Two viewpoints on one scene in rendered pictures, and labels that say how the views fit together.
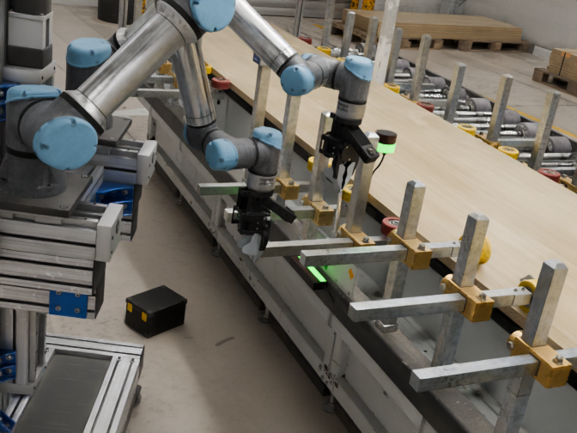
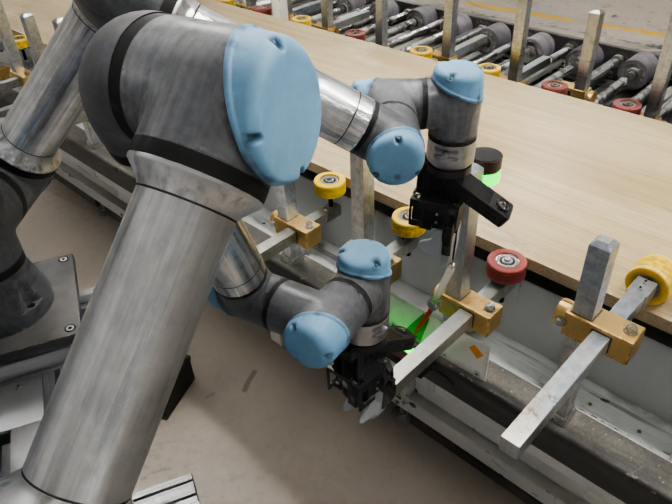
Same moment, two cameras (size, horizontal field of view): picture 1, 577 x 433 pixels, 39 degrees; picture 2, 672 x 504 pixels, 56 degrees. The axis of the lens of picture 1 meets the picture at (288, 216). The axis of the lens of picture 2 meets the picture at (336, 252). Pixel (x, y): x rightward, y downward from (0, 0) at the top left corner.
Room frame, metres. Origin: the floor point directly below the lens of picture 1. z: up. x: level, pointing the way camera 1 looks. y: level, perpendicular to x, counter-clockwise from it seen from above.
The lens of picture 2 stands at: (1.29, 0.33, 1.70)
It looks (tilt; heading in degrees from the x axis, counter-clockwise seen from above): 37 degrees down; 342
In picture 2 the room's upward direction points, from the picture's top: 3 degrees counter-clockwise
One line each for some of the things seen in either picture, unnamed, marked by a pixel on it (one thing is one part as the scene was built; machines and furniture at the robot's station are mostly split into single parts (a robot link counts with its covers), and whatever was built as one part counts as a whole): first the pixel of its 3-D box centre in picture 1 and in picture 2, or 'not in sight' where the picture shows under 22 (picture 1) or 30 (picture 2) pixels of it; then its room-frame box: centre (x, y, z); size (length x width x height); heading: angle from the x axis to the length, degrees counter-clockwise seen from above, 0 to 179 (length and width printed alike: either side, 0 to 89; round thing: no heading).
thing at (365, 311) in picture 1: (450, 301); not in sight; (1.62, -0.38, 0.95); 0.50 x 0.04 x 0.04; 117
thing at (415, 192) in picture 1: (398, 267); (576, 349); (1.91, -0.30, 0.88); 0.03 x 0.03 x 0.48; 27
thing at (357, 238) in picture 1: (355, 241); (466, 305); (2.11, -0.20, 0.85); 0.13 x 0.06 x 0.05; 27
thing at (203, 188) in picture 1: (262, 188); (273, 246); (2.50, 0.10, 0.81); 0.43 x 0.03 x 0.04; 117
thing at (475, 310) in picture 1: (465, 296); not in sight; (1.66, -0.42, 0.95); 0.13 x 0.06 x 0.05; 27
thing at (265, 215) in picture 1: (253, 209); (361, 362); (1.94, 0.09, 0.96); 0.09 x 0.08 x 0.12; 117
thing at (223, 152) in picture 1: (227, 151); (316, 319); (1.90, 0.17, 1.12); 0.11 x 0.11 x 0.08; 40
